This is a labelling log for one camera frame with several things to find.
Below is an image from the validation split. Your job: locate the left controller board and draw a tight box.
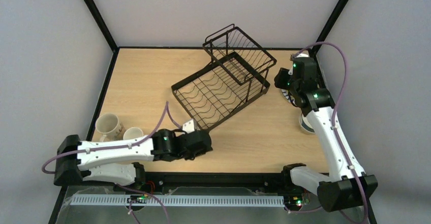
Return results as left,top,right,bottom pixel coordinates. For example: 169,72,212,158
127,195,149,204

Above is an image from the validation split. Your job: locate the right controller board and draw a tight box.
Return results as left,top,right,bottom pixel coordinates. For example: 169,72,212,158
284,193,310,207

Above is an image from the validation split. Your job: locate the white slotted cable duct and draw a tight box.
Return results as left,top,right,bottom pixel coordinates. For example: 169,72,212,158
70,194,284,207

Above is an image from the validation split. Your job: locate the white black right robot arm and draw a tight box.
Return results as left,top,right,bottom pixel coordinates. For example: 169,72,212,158
274,55,378,212

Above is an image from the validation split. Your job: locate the white bowl dark rim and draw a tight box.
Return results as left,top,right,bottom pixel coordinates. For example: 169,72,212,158
299,114,315,134

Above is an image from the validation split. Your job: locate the black aluminium frame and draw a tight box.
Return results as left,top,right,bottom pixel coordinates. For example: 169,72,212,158
48,0,377,223

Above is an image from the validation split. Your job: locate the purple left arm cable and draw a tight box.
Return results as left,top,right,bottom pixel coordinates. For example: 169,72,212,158
42,101,182,224

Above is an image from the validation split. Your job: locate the yellow handled mug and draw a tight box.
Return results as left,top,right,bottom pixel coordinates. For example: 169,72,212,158
123,127,144,140

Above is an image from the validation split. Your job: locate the blue striped white plate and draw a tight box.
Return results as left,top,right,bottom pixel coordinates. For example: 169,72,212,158
281,89,297,107

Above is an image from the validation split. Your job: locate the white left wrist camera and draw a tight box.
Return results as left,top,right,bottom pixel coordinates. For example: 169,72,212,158
181,119,198,133

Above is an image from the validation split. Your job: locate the cream ceramic mug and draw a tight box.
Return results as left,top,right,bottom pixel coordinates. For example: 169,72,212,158
95,113,125,142

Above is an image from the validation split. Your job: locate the black wire dish rack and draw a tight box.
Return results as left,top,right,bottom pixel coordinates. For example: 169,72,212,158
171,24,276,131

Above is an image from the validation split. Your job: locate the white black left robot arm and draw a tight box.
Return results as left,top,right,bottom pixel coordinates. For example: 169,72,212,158
53,129,212,186

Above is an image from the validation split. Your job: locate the controller board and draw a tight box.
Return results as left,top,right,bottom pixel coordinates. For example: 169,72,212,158
284,193,310,207
127,195,149,204

